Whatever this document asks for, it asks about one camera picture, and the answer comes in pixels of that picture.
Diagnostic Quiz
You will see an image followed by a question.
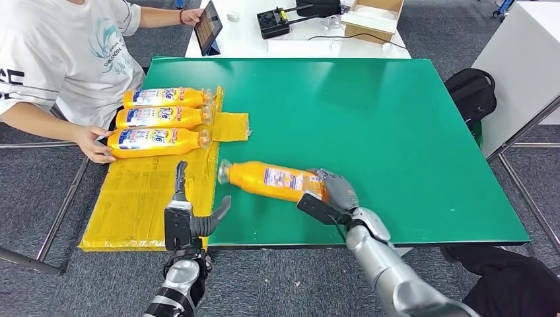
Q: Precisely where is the orange detergent bottle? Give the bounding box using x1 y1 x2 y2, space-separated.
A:
116 104 215 130
123 87 215 110
107 127 212 159
217 159 329 204

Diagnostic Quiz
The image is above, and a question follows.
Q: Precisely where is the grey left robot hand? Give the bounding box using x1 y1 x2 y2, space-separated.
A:
172 160 232 239

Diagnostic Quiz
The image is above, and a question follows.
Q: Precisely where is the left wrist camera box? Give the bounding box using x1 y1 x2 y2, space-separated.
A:
164 200 193 252

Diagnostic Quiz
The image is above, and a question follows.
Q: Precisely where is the yellow taped cardboard mat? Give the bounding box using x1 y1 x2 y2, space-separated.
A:
79 85 251 254

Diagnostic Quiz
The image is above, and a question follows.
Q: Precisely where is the person's left hand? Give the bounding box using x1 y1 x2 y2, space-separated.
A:
180 7 205 26

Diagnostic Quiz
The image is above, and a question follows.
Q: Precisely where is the metal bench frame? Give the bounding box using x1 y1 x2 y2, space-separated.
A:
0 104 90 277

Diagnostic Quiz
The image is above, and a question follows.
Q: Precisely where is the person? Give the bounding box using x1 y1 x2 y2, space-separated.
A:
439 244 560 317
0 0 205 165

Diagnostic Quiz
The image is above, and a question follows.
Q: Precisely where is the white table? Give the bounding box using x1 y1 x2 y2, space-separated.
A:
185 0 411 60

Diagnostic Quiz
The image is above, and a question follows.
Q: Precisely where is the black tablet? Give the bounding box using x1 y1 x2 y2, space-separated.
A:
193 0 223 57

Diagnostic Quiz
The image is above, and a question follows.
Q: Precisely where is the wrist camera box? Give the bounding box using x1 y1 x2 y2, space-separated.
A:
297 191 353 227
164 200 193 252

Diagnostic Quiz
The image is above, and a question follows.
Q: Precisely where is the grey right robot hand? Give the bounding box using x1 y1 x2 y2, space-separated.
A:
308 168 361 214

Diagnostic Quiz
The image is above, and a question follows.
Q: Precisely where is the metal cabinet frame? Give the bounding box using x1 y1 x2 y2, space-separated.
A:
485 96 560 257

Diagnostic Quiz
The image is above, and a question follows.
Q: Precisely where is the black cable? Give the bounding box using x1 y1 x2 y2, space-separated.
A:
307 33 407 50

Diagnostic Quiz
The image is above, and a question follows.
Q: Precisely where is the open cardboard box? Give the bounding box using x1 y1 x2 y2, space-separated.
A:
340 0 405 45

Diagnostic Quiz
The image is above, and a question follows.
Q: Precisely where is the black bag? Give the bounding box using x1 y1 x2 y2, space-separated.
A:
295 0 343 18

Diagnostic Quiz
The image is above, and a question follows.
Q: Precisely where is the blue trolley frame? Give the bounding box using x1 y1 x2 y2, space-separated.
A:
493 0 517 18

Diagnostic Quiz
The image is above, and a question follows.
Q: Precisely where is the black device with antennas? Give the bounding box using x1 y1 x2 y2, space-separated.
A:
256 4 314 40

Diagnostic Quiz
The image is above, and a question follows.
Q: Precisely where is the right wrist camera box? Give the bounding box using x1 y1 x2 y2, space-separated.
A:
297 191 353 227

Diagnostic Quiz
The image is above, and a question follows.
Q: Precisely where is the black backpack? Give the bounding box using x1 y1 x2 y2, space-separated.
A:
444 68 498 131

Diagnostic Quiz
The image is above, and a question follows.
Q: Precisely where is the person's right hand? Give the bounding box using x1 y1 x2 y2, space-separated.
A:
72 125 118 165

